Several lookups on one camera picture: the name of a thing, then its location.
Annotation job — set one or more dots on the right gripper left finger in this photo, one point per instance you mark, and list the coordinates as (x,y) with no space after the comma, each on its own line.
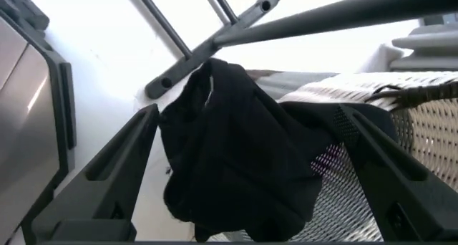
(82,198)

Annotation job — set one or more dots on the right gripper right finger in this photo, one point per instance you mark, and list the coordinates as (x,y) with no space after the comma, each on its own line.
(429,202)

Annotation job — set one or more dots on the black garment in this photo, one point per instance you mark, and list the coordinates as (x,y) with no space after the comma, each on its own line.
(243,159)

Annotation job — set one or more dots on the white laundry basket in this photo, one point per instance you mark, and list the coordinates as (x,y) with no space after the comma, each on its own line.
(429,137)

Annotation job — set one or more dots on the black clothes rack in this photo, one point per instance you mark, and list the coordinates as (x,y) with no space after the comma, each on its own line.
(322,19)

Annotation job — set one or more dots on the beige curtain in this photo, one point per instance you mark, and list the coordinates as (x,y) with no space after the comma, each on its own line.
(429,41)

